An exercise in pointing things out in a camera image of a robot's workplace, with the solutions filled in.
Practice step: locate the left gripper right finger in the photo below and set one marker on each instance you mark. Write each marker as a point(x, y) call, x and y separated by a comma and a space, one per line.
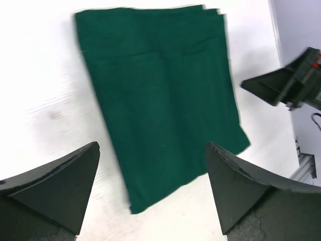
point(255, 204)

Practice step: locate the aluminium right side rail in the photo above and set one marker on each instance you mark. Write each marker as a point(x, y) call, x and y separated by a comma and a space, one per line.
point(306, 172)

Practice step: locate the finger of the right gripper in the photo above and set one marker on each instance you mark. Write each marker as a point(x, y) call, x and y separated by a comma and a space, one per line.
point(295, 84)

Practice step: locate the dark green surgical cloth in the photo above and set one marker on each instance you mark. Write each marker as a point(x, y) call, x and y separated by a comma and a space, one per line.
point(162, 80)

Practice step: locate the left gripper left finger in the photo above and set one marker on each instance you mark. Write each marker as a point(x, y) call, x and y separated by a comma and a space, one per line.
point(50, 201)

